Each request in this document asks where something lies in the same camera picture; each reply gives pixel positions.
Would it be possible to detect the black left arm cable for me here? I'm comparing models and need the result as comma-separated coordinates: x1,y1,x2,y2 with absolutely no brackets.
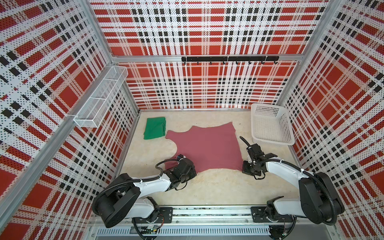
91,158,184,217

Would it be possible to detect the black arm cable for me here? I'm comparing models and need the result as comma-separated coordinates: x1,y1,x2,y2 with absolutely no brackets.
91,158,184,217
239,135,338,226

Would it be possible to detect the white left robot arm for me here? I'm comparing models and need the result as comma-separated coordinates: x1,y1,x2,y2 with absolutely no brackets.
92,155,197,228

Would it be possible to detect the maroon tank top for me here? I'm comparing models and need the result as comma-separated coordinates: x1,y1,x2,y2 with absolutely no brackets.
166,122,243,173

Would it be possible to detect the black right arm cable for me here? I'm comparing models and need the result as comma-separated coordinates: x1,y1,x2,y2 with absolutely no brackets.
239,135,338,226

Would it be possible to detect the white perforated plastic basket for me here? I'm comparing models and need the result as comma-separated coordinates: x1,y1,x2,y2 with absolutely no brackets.
251,103,295,146

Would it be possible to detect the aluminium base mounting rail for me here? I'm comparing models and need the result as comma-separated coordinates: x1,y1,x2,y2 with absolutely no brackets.
86,204,337,226

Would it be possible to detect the green tank top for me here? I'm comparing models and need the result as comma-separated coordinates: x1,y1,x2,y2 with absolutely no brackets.
144,117,166,140

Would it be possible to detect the black wall hook rail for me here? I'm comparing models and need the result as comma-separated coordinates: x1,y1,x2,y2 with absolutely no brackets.
181,56,280,63

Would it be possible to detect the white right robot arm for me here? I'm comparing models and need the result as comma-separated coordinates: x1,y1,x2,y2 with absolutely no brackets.
243,141,345,226

